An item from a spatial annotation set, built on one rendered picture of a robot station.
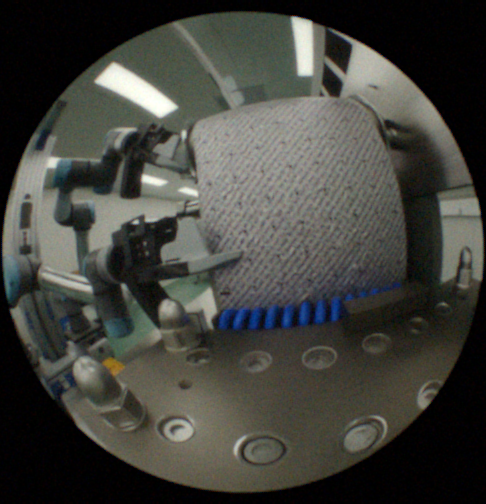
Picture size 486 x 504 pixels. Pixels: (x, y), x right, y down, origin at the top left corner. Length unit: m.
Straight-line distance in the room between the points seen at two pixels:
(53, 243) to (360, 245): 3.79
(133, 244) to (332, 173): 0.25
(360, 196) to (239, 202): 0.13
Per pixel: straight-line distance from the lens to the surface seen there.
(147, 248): 0.22
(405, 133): 0.33
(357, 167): 0.20
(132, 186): 0.37
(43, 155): 1.34
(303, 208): 0.17
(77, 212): 0.83
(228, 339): 0.16
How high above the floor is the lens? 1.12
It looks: 6 degrees down
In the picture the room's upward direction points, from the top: 10 degrees counter-clockwise
